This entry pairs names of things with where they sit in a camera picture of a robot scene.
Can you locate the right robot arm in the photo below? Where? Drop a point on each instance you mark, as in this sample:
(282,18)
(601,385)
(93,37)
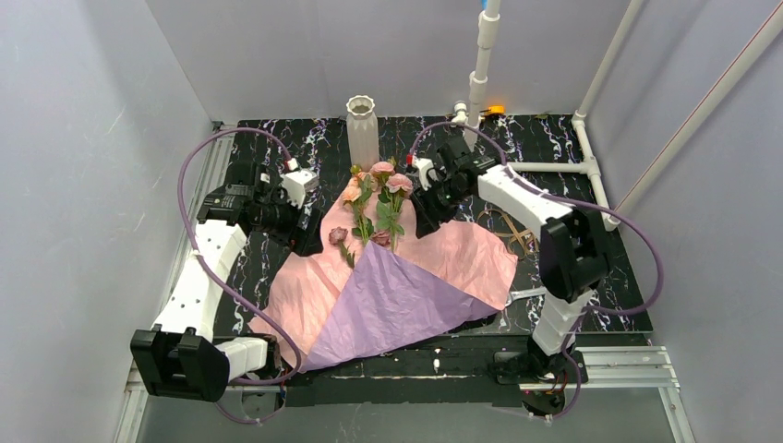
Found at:
(572,242)

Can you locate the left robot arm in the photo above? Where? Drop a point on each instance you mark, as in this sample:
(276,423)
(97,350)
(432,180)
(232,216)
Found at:
(177,356)

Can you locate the aluminium rail frame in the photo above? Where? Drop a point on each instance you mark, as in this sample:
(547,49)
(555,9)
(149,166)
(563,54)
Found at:
(450,367)

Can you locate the silver wrench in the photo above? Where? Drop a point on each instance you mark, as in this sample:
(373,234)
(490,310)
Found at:
(524,294)

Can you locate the pink rose flower bunch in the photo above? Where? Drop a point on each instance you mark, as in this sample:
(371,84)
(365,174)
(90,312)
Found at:
(375,199)

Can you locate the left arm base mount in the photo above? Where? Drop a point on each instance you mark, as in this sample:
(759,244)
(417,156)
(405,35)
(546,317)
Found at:
(276,366)

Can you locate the orange yellow small object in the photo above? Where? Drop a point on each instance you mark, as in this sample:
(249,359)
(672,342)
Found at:
(493,110)

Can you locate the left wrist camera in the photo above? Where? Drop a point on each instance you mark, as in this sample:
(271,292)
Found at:
(298,182)

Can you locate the white ribbed vase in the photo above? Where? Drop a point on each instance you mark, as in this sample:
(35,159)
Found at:
(362,131)

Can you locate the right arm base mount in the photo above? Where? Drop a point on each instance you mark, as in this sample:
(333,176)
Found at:
(542,381)

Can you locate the purple flower bouquet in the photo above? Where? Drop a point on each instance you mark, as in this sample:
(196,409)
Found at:
(389,302)

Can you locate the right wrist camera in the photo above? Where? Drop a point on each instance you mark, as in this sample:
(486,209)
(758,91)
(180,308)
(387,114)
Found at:
(421,169)

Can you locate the brown ribbon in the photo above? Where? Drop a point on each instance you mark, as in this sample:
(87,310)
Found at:
(518,241)

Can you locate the dark mauve rose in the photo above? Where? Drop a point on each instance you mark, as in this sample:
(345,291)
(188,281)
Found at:
(381,238)
(338,237)

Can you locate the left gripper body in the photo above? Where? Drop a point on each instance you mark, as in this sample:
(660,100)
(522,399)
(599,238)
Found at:
(299,223)

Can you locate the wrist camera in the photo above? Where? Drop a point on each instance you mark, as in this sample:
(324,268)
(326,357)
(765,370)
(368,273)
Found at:
(421,169)
(298,182)

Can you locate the pink wrapping paper sheet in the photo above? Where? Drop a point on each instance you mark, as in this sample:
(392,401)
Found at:
(305,289)

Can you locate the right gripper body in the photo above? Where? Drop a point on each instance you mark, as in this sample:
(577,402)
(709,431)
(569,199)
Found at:
(430,199)

